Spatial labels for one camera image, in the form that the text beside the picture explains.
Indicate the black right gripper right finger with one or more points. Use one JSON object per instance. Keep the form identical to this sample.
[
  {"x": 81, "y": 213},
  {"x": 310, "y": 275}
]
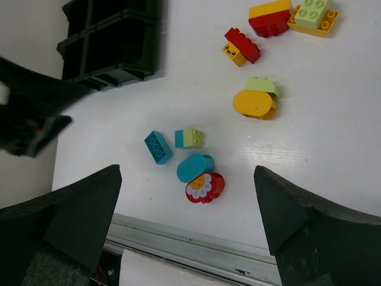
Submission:
[{"x": 316, "y": 241}]

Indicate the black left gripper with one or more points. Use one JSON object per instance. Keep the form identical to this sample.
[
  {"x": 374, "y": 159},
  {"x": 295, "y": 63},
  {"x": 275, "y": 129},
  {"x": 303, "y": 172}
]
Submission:
[{"x": 32, "y": 117}]

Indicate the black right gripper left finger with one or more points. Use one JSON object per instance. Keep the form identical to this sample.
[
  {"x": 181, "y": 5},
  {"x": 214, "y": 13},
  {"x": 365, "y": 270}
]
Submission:
[{"x": 58, "y": 238}]

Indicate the red flower print lego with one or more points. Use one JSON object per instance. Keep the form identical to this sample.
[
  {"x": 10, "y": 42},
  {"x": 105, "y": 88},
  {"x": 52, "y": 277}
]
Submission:
[{"x": 205, "y": 188}]

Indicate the teal long lego brick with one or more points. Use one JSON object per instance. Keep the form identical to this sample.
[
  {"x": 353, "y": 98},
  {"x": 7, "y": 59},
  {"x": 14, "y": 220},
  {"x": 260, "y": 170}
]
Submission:
[{"x": 158, "y": 148}]

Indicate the teal oval lego brick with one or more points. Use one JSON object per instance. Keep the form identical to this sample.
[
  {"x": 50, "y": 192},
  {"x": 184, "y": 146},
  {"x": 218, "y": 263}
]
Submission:
[{"x": 193, "y": 166}]

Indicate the yellow oval lego brick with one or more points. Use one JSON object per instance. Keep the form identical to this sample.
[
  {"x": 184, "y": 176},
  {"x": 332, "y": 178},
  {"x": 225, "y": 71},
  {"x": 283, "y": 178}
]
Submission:
[{"x": 255, "y": 104}]

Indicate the light green curved lego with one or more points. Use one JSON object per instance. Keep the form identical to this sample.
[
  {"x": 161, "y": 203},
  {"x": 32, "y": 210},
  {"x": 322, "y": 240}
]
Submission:
[{"x": 264, "y": 85}]

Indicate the black four-compartment sorting tray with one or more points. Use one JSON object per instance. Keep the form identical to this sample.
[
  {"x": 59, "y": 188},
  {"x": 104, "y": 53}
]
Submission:
[{"x": 110, "y": 43}]

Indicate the teal and green lego block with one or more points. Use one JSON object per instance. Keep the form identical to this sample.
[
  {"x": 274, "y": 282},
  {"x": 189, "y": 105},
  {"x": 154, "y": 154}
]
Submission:
[{"x": 188, "y": 138}]

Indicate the red long lego brick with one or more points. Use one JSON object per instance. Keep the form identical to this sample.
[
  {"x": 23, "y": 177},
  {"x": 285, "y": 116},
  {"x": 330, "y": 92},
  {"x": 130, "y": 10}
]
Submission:
[{"x": 246, "y": 46}]

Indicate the yellow smiley face lego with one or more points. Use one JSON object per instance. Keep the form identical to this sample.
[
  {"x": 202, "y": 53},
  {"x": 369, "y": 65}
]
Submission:
[{"x": 234, "y": 54}]

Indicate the yellow flat lego plate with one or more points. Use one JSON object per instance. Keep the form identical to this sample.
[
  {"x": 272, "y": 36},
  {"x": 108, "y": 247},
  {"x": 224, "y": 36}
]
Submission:
[{"x": 324, "y": 27}]

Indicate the light green square lego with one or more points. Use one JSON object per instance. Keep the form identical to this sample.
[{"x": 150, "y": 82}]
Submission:
[{"x": 312, "y": 12}]

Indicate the red and yellow curved lego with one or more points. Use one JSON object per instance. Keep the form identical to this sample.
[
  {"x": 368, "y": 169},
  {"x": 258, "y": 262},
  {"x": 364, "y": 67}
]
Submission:
[{"x": 270, "y": 19}]

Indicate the aluminium rail frame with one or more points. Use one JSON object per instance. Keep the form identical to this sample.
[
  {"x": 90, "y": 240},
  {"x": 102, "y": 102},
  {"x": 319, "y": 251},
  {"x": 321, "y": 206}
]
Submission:
[{"x": 234, "y": 262}]

